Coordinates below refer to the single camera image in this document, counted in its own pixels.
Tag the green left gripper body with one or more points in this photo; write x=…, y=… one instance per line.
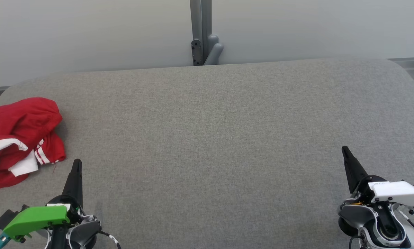
x=37, y=218

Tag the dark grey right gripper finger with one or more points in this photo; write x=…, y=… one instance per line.
x=352, y=169

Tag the grey fabric sofa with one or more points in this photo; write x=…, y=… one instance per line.
x=207, y=138

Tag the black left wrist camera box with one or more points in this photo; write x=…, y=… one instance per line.
x=6, y=218

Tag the red white basketball jersey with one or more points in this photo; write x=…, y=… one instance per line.
x=53, y=148

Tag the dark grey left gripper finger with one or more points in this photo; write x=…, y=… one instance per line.
x=75, y=183

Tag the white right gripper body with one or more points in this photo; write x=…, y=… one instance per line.
x=397, y=192

